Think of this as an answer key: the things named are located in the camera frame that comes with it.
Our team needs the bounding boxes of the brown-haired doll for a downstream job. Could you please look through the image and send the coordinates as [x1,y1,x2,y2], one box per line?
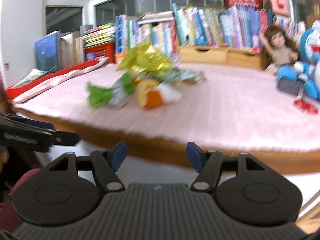
[260,25,299,75]

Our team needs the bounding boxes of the white blue paper bag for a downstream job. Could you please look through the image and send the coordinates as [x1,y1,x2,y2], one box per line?
[155,82,183,104]

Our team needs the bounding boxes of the large blue book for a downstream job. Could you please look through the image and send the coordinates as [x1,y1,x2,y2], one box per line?
[34,31,60,73]

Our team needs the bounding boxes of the grey power adapter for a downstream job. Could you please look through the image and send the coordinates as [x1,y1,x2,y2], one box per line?
[277,77,304,96]

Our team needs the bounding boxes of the leaning beige books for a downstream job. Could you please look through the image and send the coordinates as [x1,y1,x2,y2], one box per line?
[59,31,85,69]

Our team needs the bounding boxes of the pink striped table cloth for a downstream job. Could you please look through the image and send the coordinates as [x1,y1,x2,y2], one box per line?
[13,64,319,153]

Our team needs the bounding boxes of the books on wooden organizer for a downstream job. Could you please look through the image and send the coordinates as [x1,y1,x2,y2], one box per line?
[172,3,273,51]

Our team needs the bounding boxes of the green and grey snack bag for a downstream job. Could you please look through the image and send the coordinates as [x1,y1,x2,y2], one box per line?
[86,72,136,108]

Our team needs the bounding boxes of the macaron snack wrapper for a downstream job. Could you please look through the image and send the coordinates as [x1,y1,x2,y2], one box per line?
[173,68,205,83]

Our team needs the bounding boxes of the middle row of books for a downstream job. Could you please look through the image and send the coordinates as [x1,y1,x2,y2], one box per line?
[114,11,178,58]

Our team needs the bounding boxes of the blue Doraemon plush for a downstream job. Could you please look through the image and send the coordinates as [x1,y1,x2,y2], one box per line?
[277,27,319,101]

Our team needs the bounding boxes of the red folder with pink cloth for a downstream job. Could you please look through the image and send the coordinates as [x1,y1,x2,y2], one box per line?
[7,57,108,103]

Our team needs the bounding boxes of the wooden drawer organizer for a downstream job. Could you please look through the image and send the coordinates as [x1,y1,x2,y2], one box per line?
[178,44,264,70]

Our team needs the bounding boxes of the orange cardboard box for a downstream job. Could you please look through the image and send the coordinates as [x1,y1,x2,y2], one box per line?
[114,51,128,64]

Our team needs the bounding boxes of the red plastic crate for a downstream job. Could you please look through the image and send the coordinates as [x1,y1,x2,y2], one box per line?
[85,42,115,63]

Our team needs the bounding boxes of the person's left hand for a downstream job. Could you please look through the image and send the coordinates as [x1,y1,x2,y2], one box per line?
[0,146,9,172]

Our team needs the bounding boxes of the stack of flat books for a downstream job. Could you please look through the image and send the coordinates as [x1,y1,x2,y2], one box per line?
[82,23,116,48]

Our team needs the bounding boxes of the yellow-green foil bag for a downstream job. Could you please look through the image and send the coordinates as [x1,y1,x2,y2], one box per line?
[117,42,173,74]

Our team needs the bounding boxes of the red scissors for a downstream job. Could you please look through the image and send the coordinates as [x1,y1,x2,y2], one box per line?
[293,97,319,115]

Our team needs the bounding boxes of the orange peel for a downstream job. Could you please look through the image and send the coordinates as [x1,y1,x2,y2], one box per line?
[136,79,163,109]

